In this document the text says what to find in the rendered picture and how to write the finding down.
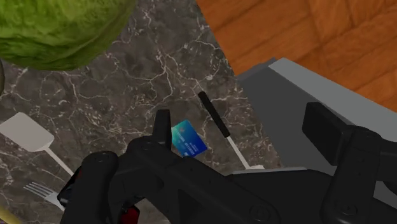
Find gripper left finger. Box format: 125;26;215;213
59;108;281;224

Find silver fork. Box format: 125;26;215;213
23;181;67;213

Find grey robot stand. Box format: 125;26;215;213
236;57;397;209

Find red small object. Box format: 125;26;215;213
119;204;141;224

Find green lettuce head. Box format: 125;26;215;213
0;0;138;71

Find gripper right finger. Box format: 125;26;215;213
302;101;397;224

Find yellow curved object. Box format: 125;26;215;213
0;204;23;224

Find white spatula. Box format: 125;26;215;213
0;111;75;177

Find black handled white utensil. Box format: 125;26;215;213
197;90;265;171

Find blue plastic card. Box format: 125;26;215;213
171;119;208;158

